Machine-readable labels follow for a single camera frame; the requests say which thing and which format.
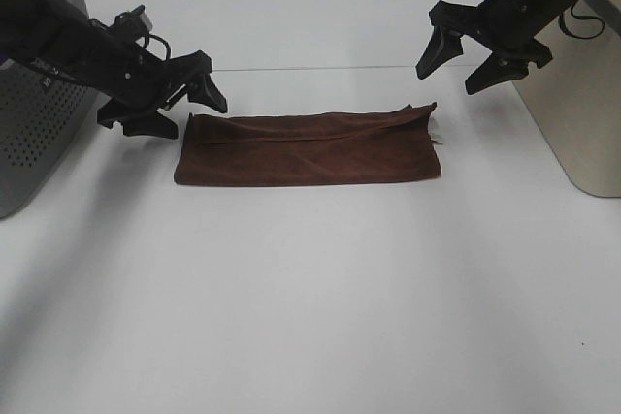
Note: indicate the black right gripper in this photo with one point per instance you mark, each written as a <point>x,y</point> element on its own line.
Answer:
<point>506,27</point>

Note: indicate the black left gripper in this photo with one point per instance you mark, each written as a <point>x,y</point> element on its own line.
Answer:
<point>142,78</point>

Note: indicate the brown microfiber towel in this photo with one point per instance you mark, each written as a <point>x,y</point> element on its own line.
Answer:
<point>334,148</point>

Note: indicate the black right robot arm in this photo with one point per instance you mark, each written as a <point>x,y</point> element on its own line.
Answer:
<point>508,28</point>

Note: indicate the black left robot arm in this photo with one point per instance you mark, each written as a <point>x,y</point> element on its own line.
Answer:
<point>56,39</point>

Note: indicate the beige plastic bin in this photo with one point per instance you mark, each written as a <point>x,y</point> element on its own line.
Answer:
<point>575,99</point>

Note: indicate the grey perforated laundry basket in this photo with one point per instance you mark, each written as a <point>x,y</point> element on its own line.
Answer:
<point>39,118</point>

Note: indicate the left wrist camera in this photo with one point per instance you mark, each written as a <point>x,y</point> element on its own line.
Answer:
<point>132,25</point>

